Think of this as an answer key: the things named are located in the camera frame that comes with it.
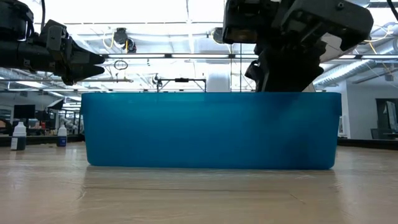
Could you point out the small white-capped dropper bottle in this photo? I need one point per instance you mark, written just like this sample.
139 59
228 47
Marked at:
62 137
18 137

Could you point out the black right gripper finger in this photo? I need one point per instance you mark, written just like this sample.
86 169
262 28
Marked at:
289 68

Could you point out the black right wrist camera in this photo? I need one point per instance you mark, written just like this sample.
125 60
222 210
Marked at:
248 18

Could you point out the black metal rack frame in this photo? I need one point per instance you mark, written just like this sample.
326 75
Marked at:
182 80

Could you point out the silver ventilation duct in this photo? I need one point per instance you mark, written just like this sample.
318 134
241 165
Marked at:
351 73

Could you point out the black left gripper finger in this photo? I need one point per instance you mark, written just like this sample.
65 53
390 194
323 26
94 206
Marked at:
85 72
88 59

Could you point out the black monitor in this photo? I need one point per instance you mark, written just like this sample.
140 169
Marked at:
24 111

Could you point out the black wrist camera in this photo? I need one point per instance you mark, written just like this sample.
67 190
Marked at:
55 32
248 18

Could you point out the blue plastic tray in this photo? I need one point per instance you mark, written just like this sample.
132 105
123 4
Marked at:
186 130

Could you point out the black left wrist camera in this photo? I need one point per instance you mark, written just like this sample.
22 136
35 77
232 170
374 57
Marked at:
55 32

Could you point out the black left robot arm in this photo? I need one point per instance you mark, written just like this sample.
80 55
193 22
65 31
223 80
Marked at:
15 53

